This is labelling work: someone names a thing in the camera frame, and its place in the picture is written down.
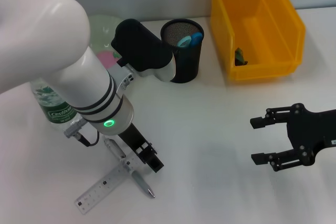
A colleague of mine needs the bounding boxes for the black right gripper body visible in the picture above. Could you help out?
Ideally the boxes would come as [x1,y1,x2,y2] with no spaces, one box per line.
[286,103,336,167]

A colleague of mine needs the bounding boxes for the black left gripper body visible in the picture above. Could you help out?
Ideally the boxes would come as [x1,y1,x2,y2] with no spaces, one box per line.
[117,123,153,157]

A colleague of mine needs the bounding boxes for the green plastic wrapper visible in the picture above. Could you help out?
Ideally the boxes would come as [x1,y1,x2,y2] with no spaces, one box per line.
[234,47,249,67]

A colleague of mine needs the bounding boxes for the clear green-label water bottle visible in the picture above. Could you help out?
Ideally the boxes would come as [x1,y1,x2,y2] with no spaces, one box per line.
[30,78,79,131]

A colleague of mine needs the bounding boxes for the pink toy peach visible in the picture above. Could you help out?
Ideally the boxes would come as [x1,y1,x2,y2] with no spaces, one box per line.
[96,50,122,70]

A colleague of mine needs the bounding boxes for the blue teal scissors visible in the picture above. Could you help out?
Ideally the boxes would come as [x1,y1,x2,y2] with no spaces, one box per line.
[176,32,204,49]

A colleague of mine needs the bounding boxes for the grey silver pen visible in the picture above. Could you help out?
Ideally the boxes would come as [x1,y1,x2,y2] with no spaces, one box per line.
[103,137,156,199]

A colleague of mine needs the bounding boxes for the clear plastic ruler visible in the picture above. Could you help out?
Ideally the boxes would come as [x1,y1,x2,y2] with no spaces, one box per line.
[75,153,152,216]

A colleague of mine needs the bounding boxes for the black mesh pen holder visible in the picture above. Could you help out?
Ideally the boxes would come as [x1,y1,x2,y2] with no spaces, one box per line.
[160,18,205,84]

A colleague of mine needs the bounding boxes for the pale green wavy fruit bowl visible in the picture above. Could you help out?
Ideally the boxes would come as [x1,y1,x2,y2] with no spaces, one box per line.
[88,15,127,59]

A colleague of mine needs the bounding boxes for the yellow plastic bin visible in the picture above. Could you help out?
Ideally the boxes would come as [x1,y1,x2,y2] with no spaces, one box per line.
[209,0,307,81]

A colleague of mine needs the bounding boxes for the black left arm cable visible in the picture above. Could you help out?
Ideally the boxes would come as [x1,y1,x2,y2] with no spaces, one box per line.
[64,118,101,147]

